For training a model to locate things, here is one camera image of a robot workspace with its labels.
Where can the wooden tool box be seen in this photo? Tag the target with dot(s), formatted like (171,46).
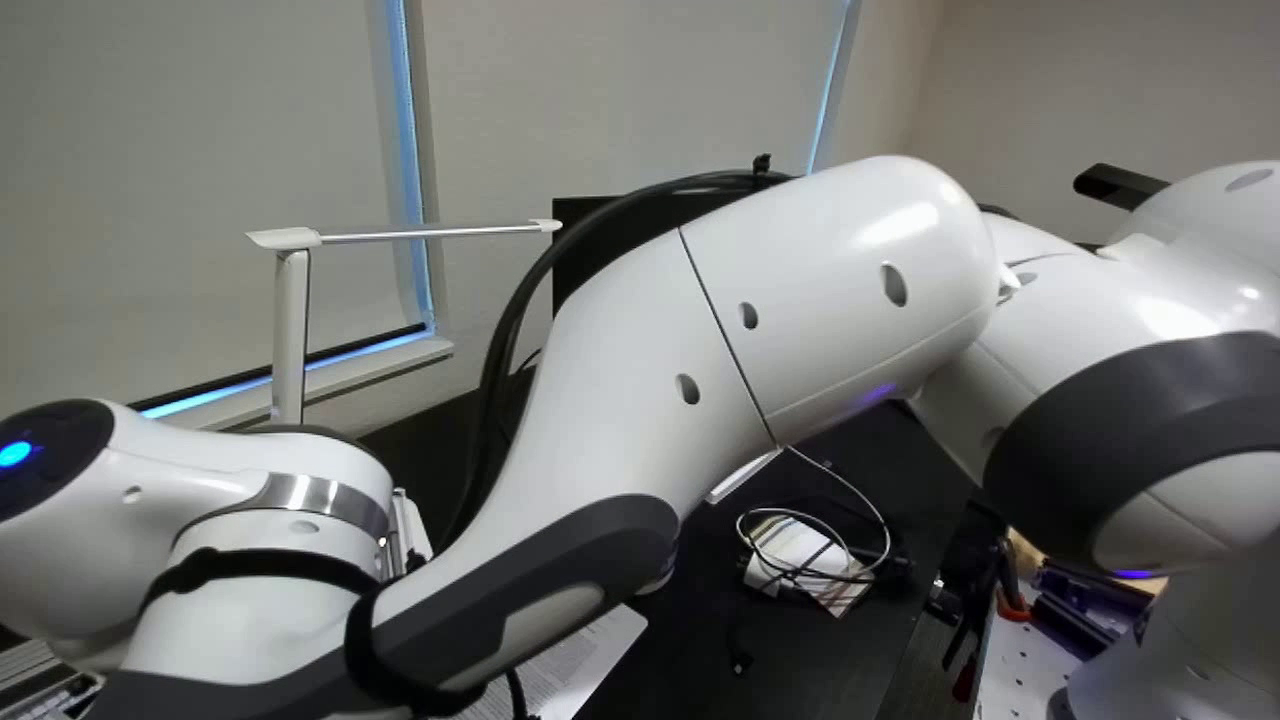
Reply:
(1077,611)

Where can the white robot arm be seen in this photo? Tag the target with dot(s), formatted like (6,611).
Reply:
(1117,407)

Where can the black computer monitor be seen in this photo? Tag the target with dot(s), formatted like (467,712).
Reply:
(600,229)

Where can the white desk lamp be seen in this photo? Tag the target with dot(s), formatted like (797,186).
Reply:
(292,290)

